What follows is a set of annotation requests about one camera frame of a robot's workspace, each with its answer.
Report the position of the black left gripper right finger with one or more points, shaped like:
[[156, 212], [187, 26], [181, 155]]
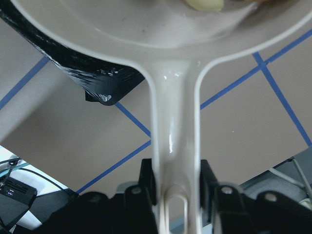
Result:
[[230, 211]]

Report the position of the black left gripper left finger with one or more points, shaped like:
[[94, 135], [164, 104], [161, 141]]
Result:
[[129, 212]]

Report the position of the beige plastic dustpan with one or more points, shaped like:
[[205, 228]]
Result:
[[173, 45]]

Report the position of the pale peel piece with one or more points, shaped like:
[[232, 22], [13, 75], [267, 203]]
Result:
[[206, 5]]

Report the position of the bin with black trash bag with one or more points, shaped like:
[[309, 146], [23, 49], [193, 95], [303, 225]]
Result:
[[102, 81]]

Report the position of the black laptop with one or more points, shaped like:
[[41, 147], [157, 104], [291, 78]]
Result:
[[16, 198]]

